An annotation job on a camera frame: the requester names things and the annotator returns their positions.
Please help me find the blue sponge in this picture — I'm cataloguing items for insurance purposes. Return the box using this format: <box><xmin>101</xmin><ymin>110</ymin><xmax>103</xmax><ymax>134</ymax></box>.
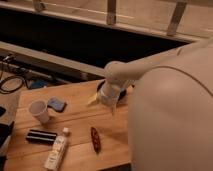
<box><xmin>47</xmin><ymin>97</ymin><xmax>66</xmax><ymax>113</ymax></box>

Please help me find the metal railing frame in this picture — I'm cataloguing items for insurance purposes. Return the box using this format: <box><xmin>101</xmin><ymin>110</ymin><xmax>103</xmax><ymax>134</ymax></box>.
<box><xmin>0</xmin><ymin>0</ymin><xmax>213</xmax><ymax>41</ymax></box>

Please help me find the dark ceramic bowl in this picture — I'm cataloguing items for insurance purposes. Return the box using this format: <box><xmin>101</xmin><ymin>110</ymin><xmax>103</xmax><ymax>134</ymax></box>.
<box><xmin>96</xmin><ymin>81</ymin><xmax>127</xmax><ymax>101</ymax></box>

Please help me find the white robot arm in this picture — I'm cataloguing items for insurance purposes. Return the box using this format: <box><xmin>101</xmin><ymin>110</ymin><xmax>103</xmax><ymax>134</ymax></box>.
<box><xmin>89</xmin><ymin>38</ymin><xmax>213</xmax><ymax>171</ymax></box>

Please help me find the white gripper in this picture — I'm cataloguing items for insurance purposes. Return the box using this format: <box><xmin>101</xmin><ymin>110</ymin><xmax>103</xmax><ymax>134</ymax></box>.
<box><xmin>87</xmin><ymin>82</ymin><xmax>122</xmax><ymax>115</ymax></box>

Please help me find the black rectangular box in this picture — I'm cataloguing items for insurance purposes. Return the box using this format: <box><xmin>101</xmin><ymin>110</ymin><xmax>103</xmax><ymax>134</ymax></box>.
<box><xmin>25</xmin><ymin>130</ymin><xmax>57</xmax><ymax>145</ymax></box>

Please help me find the white paper cup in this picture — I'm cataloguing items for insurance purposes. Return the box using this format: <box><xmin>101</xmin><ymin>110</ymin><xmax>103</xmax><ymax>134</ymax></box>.
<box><xmin>28</xmin><ymin>100</ymin><xmax>50</xmax><ymax>124</ymax></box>

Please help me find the blue object on floor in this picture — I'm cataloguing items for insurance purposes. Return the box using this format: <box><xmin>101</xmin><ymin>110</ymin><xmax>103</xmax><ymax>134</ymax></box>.
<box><xmin>27</xmin><ymin>79</ymin><xmax>47</xmax><ymax>90</ymax></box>

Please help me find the black cable loop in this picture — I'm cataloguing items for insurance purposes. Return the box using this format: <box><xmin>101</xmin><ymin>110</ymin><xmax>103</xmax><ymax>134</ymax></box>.
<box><xmin>0</xmin><ymin>75</ymin><xmax>27</xmax><ymax>95</ymax></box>

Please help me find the white plastic bottle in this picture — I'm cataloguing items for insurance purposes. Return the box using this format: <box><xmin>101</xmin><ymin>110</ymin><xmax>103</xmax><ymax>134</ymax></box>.
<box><xmin>44</xmin><ymin>127</ymin><xmax>70</xmax><ymax>171</ymax></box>

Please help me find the dark object at left edge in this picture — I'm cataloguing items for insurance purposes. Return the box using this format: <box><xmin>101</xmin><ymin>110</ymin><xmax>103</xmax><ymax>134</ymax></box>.
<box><xmin>0</xmin><ymin>105</ymin><xmax>16</xmax><ymax>158</ymax></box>

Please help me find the dark red pepper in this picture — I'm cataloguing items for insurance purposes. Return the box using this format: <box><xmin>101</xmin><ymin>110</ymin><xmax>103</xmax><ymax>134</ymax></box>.
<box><xmin>91</xmin><ymin>127</ymin><xmax>101</xmax><ymax>153</ymax></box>

